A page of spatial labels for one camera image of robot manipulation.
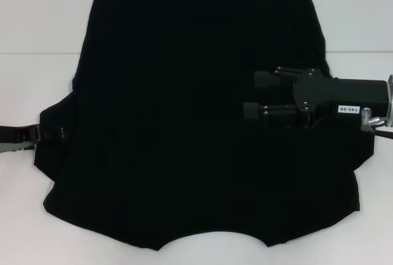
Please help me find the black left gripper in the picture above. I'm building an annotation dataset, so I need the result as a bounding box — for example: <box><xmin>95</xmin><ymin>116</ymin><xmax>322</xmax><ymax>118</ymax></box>
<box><xmin>0</xmin><ymin>124</ymin><xmax>66</xmax><ymax>153</ymax></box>

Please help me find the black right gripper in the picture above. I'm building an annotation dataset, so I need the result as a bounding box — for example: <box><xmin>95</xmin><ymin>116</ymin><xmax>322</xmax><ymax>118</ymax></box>
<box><xmin>243</xmin><ymin>66</ymin><xmax>389</xmax><ymax>135</ymax></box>

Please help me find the black t-shirt with white print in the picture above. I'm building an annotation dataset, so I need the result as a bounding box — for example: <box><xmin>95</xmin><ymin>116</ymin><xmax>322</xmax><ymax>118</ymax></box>
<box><xmin>33</xmin><ymin>0</ymin><xmax>377</xmax><ymax>244</ymax></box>

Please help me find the right gripper cable with plugs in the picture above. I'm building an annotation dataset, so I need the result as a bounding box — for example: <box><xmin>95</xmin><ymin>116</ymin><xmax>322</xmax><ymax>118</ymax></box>
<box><xmin>360</xmin><ymin>107</ymin><xmax>393</xmax><ymax>140</ymax></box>

